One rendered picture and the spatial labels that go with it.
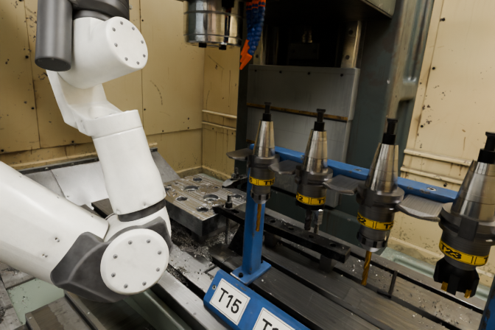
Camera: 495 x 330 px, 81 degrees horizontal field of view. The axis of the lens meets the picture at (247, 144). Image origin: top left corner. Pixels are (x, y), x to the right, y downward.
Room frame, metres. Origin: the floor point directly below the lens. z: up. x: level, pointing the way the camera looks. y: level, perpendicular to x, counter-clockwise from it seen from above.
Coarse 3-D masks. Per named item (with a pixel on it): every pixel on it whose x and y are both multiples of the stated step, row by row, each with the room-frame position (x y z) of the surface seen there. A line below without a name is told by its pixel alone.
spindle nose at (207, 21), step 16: (192, 0) 0.78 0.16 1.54; (208, 0) 0.76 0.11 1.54; (224, 0) 0.77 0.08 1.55; (192, 16) 0.78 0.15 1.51; (208, 16) 0.76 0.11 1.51; (224, 16) 0.77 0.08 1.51; (240, 16) 0.81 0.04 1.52; (192, 32) 0.78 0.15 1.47; (208, 32) 0.76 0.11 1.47; (224, 32) 0.77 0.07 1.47; (240, 32) 0.82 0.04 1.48
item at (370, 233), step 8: (360, 232) 0.41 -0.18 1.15; (368, 232) 0.39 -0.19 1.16; (376, 232) 0.39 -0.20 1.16; (384, 232) 0.39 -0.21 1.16; (360, 240) 0.40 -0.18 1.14; (368, 240) 0.39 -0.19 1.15; (376, 240) 0.39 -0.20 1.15; (384, 240) 0.39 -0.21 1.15; (368, 248) 0.39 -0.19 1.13; (376, 248) 0.39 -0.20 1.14
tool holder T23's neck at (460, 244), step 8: (448, 240) 0.33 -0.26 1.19; (456, 240) 0.32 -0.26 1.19; (464, 240) 0.32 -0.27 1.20; (456, 248) 0.32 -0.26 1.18; (464, 248) 0.32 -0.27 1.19; (472, 248) 0.31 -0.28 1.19; (480, 248) 0.31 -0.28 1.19; (488, 248) 0.31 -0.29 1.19; (448, 256) 0.33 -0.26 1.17; (472, 264) 0.31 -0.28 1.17
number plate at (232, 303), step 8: (224, 280) 0.52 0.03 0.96; (224, 288) 0.51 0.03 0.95; (232, 288) 0.50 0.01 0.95; (216, 296) 0.51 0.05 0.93; (224, 296) 0.50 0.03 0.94; (232, 296) 0.49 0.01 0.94; (240, 296) 0.49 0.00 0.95; (216, 304) 0.49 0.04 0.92; (224, 304) 0.49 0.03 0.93; (232, 304) 0.48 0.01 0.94; (240, 304) 0.48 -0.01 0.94; (224, 312) 0.48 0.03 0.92; (232, 312) 0.47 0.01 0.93; (240, 312) 0.47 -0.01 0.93; (232, 320) 0.46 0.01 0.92
